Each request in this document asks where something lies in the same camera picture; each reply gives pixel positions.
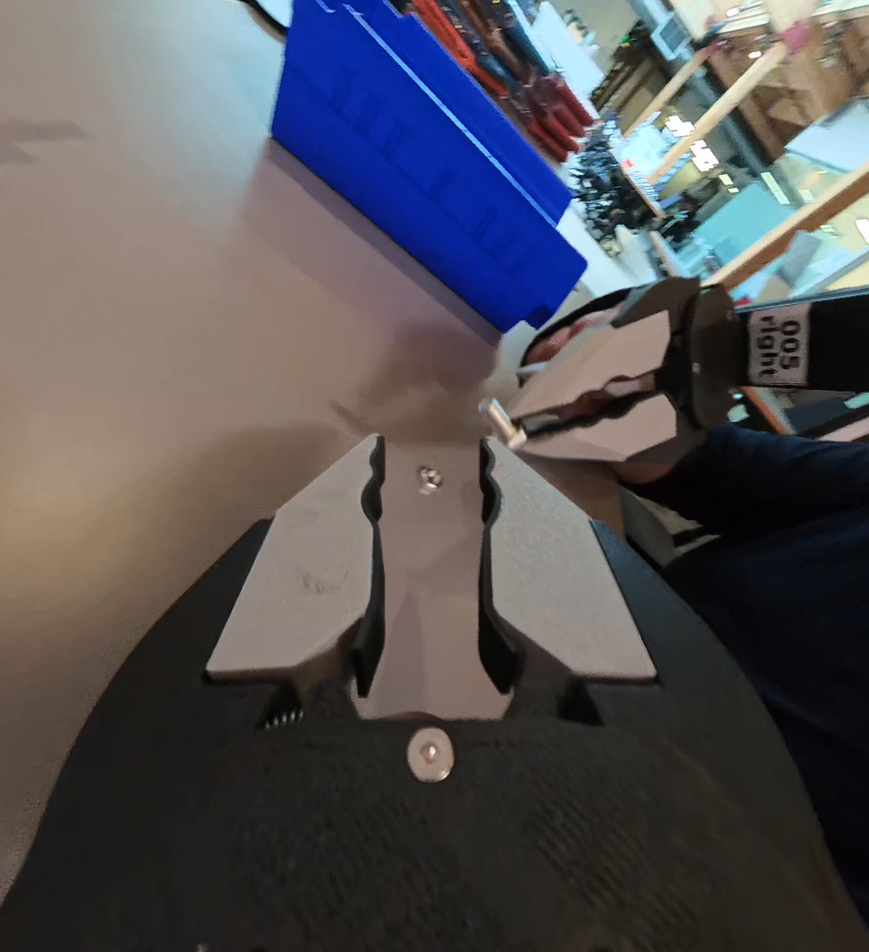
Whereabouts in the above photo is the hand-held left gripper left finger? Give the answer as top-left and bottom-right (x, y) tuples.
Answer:
(204, 433), (388, 699)

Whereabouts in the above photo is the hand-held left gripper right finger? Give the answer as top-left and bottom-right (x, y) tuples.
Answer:
(476, 436), (660, 696)

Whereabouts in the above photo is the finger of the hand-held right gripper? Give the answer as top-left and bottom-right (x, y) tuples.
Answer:
(512, 308), (675, 428)
(523, 393), (681, 464)

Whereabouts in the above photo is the medium silver bolt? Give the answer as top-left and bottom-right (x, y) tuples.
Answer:
(479, 398), (529, 449)

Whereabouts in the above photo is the blue plastic bin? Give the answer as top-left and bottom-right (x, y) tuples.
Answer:
(271, 0), (588, 333)

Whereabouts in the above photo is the person's right forearm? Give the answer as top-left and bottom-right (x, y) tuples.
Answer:
(628, 424), (869, 536)

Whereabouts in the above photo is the person's right hand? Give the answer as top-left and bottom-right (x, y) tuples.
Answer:
(531, 314), (615, 365)

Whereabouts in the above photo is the person's black office chair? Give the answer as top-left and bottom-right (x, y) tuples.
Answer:
(619, 485), (703, 570)

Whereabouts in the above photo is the stack of folded cloths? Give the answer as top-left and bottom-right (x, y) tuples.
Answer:
(405, 0), (597, 161)

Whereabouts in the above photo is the slanted wooden post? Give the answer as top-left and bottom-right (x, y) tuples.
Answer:
(702, 126), (869, 290)

